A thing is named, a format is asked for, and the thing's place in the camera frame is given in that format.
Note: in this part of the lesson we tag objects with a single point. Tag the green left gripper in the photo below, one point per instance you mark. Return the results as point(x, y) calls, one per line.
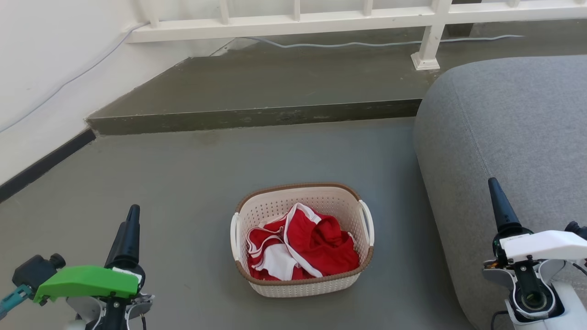
point(87, 280)

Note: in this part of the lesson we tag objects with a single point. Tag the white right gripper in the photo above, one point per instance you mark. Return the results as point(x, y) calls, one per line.
point(541, 245)

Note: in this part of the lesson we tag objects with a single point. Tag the cream plastic laundry basket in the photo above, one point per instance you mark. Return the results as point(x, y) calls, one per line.
point(306, 286)

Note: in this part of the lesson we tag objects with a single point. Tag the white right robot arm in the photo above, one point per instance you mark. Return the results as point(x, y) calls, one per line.
point(545, 307)

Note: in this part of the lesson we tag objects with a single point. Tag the grey fabric sofa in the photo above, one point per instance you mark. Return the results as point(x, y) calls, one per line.
point(513, 137)

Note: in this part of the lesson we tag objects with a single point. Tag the red and white garment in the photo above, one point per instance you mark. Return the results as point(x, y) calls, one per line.
point(316, 243)

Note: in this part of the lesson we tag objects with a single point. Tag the white wooden railing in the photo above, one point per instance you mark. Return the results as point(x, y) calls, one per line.
point(284, 25)

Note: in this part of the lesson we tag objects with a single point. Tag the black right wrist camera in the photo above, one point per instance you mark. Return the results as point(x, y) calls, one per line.
point(578, 229)

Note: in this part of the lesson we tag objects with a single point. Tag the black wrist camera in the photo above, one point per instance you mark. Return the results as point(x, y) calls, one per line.
point(578, 229)
point(36, 270)

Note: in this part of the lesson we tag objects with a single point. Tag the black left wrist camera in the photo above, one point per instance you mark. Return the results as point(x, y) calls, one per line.
point(36, 270)

